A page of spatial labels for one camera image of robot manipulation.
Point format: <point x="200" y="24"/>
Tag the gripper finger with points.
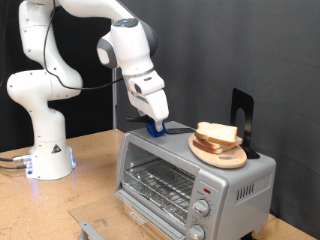
<point x="159" y="126"/>

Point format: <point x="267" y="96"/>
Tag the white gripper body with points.
<point x="153" y="105"/>

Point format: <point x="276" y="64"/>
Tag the black spatula with blue block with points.
<point x="151" y="130"/>

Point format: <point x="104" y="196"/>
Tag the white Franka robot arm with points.
<point x="46" y="133"/>

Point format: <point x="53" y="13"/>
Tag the silver oven knob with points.
<point x="201" y="208"/>
<point x="196" y="232"/>

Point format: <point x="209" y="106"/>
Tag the silver toaster oven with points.
<point x="233" y="200"/>

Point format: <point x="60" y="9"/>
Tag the wooden block under oven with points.
<point x="146" y="233"/>

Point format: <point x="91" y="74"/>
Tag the vertical metal pole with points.
<point x="114" y="106"/>

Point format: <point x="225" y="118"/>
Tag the white bread slice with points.
<point x="238" y="140"/>
<point x="205" y="148"/>
<point x="216" y="131"/>

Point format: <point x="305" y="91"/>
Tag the round wooden cutting board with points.
<point x="226" y="160"/>

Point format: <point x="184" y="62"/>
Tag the black metal bookend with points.
<point x="248" y="103"/>

